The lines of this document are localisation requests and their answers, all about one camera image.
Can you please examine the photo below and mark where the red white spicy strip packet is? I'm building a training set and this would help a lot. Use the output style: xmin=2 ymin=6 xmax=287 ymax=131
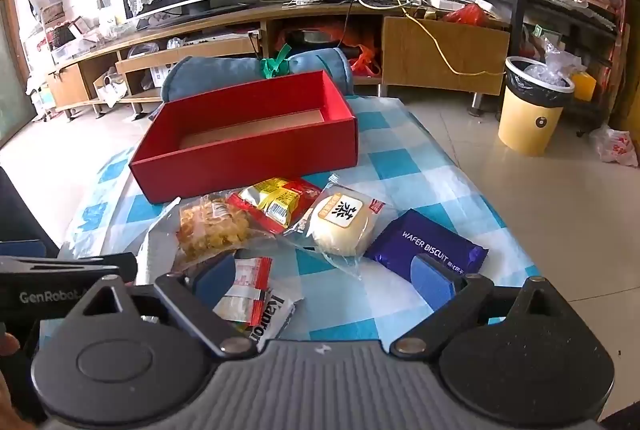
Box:
xmin=214 ymin=257 xmax=272 ymax=327

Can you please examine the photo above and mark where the yellow waffle snack bag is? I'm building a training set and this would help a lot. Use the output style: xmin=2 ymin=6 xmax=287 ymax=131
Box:
xmin=174 ymin=194 xmax=274 ymax=271

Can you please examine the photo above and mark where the purple wafer biscuit packet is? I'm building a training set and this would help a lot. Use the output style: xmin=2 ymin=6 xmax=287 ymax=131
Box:
xmin=364 ymin=210 xmax=488 ymax=288

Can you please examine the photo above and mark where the red yellow snack packet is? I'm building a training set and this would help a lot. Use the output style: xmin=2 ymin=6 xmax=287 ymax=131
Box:
xmin=228 ymin=177 xmax=321 ymax=235

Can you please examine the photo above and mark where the round steamed cake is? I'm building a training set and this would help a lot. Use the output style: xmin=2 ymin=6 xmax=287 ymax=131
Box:
xmin=284 ymin=174 xmax=386 ymax=278

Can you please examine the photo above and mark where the white black chicken snack packet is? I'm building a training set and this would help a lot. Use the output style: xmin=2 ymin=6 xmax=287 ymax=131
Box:
xmin=134 ymin=198 xmax=181 ymax=285

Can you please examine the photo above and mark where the person's left hand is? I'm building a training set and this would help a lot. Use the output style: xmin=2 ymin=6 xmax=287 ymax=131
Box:
xmin=0 ymin=332 xmax=35 ymax=430

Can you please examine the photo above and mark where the blue white checkered tablecloth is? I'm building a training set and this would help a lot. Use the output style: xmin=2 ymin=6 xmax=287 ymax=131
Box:
xmin=58 ymin=97 xmax=539 ymax=344

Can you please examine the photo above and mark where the red cardboard box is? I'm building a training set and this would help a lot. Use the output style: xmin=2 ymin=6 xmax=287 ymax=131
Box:
xmin=129 ymin=71 xmax=359 ymax=203

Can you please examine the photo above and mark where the yellow trash bin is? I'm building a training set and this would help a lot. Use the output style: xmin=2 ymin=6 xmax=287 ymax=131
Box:
xmin=498 ymin=56 xmax=575 ymax=157

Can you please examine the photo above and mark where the white plastic bag on floor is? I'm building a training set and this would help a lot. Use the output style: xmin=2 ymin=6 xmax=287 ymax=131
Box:
xmin=589 ymin=124 xmax=639 ymax=168

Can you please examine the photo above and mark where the blue rolled blanket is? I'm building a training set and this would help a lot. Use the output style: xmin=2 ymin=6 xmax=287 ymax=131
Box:
xmin=160 ymin=46 xmax=354 ymax=104

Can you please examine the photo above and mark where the wooden TV cabinet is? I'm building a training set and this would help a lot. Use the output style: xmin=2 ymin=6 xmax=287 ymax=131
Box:
xmin=46 ymin=0 xmax=510 ymax=113

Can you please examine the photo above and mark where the red plastic bag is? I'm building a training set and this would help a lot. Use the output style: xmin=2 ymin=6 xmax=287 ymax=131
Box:
xmin=442 ymin=3 xmax=488 ymax=26

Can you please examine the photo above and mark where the orange bag in cabinet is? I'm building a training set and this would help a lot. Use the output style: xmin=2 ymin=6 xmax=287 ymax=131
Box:
xmin=278 ymin=21 xmax=384 ymax=79

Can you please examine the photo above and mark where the green strap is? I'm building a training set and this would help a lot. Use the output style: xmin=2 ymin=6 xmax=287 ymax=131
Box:
xmin=260 ymin=43 xmax=293 ymax=80

